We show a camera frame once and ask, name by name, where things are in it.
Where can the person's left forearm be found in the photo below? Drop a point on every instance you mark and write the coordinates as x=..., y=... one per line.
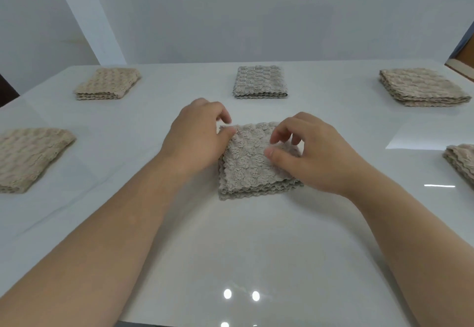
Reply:
x=81, y=249

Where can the blue grey clothing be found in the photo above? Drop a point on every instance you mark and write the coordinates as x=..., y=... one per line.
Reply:
x=464, y=41

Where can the beige waffle towel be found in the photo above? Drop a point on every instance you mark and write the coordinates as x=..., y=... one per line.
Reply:
x=463, y=162
x=422, y=87
x=29, y=156
x=107, y=83

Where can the dark brown door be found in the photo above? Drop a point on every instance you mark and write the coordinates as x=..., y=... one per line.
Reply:
x=7, y=91

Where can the grey waffle towel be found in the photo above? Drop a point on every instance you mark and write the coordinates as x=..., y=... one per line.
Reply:
x=259, y=80
x=248, y=167

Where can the brown sofa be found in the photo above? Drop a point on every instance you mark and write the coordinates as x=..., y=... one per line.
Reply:
x=464, y=65

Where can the white marble table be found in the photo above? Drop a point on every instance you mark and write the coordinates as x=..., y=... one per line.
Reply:
x=277, y=245

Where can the person's right forearm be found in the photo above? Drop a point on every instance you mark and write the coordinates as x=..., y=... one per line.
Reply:
x=422, y=241

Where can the person's left hand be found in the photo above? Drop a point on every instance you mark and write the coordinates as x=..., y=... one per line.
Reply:
x=192, y=141

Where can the person's right hand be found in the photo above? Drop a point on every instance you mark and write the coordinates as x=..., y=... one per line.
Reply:
x=326, y=160

